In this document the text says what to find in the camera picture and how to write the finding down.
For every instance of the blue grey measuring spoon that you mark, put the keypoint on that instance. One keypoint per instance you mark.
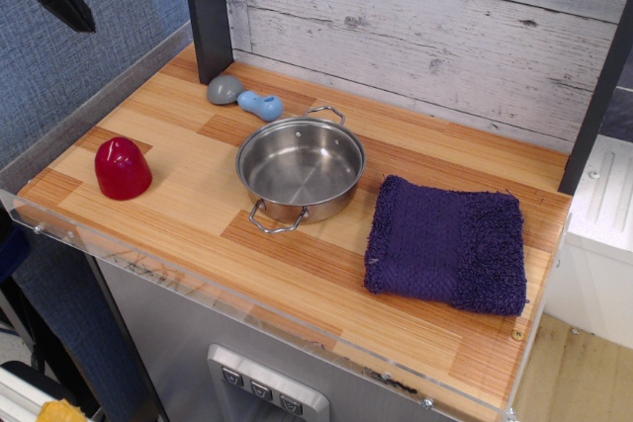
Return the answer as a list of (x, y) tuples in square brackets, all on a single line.
[(225, 89)]

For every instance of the purple folded cloth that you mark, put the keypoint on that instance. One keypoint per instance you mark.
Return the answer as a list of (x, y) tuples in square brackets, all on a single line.
[(461, 248)]

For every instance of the red plastic cup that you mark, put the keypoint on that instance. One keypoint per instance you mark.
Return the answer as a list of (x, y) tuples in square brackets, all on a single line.
[(121, 169)]

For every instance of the clear acrylic edge guard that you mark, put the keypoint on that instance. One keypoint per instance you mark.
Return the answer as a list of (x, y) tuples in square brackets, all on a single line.
[(169, 318)]

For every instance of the stainless steel pot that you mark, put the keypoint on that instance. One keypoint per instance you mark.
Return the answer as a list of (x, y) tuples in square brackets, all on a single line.
[(300, 170)]

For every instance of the yellow object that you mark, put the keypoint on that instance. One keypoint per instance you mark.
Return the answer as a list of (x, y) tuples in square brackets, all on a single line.
[(60, 411)]

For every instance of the silver button panel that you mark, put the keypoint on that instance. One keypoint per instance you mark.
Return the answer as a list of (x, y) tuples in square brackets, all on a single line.
[(249, 391)]

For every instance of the white side counter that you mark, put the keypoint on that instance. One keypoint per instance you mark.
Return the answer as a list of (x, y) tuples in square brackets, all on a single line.
[(591, 285)]

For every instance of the dark left support post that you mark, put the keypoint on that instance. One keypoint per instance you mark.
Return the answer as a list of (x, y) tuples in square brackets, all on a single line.
[(211, 36)]

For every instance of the dark support post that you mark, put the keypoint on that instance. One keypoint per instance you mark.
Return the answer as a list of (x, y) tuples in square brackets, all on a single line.
[(600, 100), (211, 36)]

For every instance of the dark right support post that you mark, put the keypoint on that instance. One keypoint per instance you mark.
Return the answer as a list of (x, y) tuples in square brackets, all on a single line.
[(600, 100)]

